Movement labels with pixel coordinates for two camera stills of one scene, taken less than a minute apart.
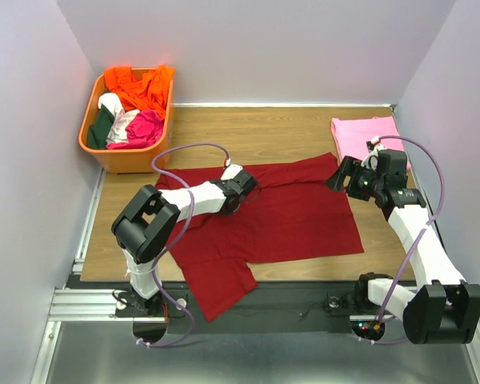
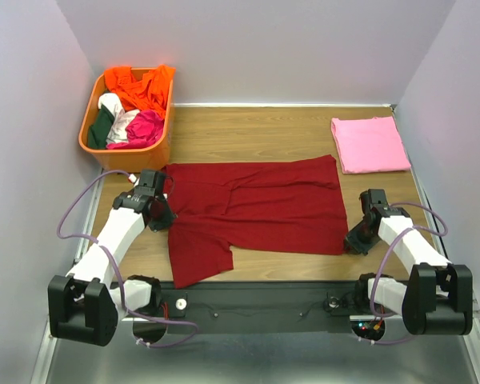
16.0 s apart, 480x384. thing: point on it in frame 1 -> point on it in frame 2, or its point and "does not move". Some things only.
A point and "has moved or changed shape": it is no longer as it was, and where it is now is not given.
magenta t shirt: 145,130 does not move
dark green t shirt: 98,132 does not move
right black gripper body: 364,183 -> 361,239
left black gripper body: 235,210 -> 165,215
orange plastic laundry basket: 134,160 does not move
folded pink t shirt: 354,134 does not move
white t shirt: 118,132 does not move
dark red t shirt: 295,212 has moved or changed shape
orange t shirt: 150,93 does not move
